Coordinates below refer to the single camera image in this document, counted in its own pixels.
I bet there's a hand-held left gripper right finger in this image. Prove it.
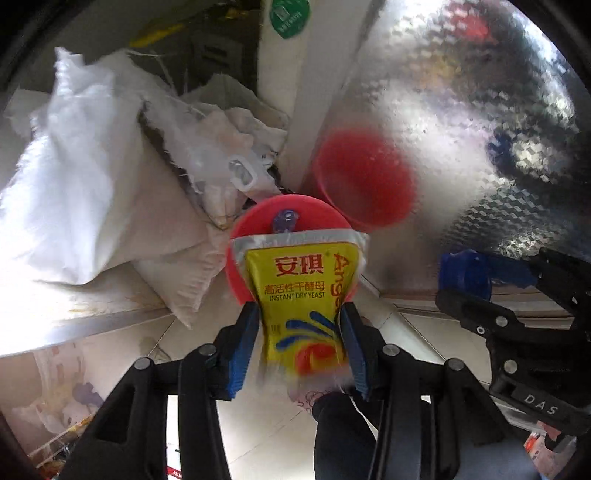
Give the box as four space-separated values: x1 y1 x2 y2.
339 302 509 480

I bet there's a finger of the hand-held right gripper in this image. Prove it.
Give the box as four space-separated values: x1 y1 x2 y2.
435 287 575 344
438 248 591 301

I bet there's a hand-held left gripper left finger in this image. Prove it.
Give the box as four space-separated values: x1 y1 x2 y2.
58 302 262 480

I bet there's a yellow yeast packet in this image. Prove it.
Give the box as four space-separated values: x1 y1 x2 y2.
228 227 372 393

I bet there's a red plastic bucket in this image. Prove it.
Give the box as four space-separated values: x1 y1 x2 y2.
225 194 358 306

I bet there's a person's left pink slipper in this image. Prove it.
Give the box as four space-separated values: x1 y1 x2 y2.
288 385 324 409

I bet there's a cream woven sack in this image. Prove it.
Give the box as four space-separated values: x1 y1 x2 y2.
131 240 232 329

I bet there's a stainless steel cabinet door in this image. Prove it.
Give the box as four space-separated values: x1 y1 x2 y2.
300 0 591 324

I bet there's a printed cabinet covering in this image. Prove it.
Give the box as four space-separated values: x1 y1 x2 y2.
0 318 176 462

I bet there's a frayed white woven bag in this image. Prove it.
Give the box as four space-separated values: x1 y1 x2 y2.
139 90 222 195

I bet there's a large white woven sack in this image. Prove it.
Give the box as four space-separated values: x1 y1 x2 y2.
0 46 195 287

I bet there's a beige woven sack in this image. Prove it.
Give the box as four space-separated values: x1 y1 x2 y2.
180 74 289 134

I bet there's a dark grey appliance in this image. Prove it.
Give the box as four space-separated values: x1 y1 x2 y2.
194 28 259 88

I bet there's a green round sticker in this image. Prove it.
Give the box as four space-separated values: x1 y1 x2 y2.
270 0 311 38

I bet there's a white plastic bag with handle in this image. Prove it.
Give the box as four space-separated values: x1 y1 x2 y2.
198 106 289 229

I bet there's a yellow gas hose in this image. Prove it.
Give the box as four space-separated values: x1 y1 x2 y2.
129 21 185 49

